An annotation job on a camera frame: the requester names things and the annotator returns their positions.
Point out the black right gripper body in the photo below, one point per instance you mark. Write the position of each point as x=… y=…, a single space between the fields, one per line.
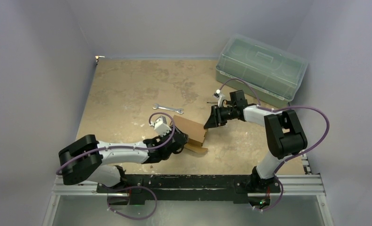
x=218 y=115

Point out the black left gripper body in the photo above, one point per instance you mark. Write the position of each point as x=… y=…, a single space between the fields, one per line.
x=160 y=137

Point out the brown cardboard box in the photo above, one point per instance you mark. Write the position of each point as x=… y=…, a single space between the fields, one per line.
x=196 y=134

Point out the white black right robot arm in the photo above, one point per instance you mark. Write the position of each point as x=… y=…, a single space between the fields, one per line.
x=284 y=133

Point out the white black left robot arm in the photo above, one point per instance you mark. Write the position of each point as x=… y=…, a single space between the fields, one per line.
x=88 y=159

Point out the clear plastic storage box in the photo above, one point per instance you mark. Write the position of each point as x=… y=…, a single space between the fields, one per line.
x=261 y=70

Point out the silver open-end wrench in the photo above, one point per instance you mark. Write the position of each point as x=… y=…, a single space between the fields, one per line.
x=176 y=110

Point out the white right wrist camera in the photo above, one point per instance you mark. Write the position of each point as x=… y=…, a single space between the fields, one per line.
x=221 y=101

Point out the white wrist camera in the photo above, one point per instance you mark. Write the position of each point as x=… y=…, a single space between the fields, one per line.
x=221 y=101
x=160 y=126

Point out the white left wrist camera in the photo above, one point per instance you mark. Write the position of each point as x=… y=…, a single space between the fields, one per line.
x=160 y=126

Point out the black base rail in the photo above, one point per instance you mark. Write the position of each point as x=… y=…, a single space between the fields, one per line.
x=238 y=189

